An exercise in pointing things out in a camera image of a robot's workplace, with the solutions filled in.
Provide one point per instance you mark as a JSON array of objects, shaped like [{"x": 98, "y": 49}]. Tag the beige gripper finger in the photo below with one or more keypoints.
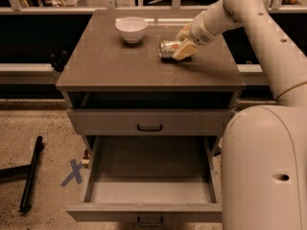
[
  {"x": 185, "y": 49},
  {"x": 184, "y": 33}
]

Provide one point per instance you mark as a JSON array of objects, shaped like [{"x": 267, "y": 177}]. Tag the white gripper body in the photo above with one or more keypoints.
[{"x": 200, "y": 33}]

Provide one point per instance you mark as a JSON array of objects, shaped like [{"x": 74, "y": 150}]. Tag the white green 7up can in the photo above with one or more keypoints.
[{"x": 168, "y": 47}]

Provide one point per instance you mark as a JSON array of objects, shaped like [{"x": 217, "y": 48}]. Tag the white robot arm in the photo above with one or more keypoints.
[{"x": 264, "y": 153}]

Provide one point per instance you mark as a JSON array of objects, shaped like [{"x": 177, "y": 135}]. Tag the closed grey upper drawer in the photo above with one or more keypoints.
[{"x": 149, "y": 122}]

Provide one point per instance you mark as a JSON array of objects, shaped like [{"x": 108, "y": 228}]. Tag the grey drawer cabinet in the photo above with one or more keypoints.
[{"x": 105, "y": 72}]

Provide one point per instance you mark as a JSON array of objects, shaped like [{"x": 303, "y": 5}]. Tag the open grey lower drawer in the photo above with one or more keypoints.
[{"x": 149, "y": 180}]

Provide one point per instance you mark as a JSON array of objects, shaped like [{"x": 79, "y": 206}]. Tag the white ceramic bowl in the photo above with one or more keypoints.
[{"x": 131, "y": 29}]

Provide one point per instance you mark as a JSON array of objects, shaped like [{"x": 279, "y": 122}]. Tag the blue tape cross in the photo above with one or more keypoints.
[{"x": 75, "y": 173}]

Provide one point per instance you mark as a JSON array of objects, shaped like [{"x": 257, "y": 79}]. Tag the black left stand leg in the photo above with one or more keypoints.
[{"x": 27, "y": 173}]

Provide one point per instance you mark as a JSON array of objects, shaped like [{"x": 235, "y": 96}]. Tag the black clamp on rail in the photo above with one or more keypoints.
[{"x": 59, "y": 62}]

